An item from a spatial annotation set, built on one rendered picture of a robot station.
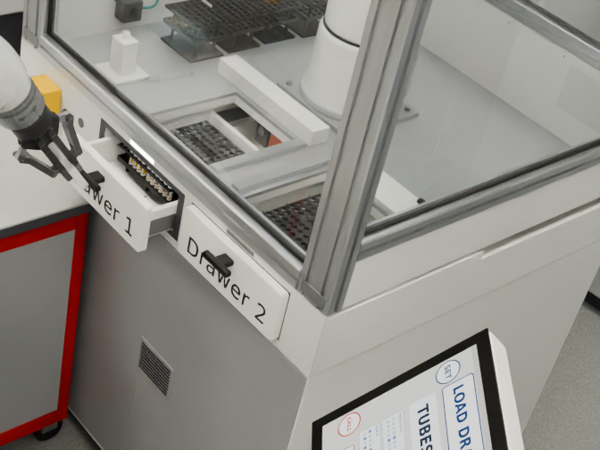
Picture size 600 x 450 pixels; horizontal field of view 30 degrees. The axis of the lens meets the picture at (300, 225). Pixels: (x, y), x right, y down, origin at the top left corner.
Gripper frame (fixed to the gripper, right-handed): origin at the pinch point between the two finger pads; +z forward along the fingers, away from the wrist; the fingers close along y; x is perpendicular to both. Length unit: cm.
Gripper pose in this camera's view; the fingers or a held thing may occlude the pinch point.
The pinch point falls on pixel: (74, 173)
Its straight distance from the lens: 214.1
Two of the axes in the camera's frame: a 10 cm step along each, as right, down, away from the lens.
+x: -6.4, -5.5, 5.3
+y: 7.2, -6.7, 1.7
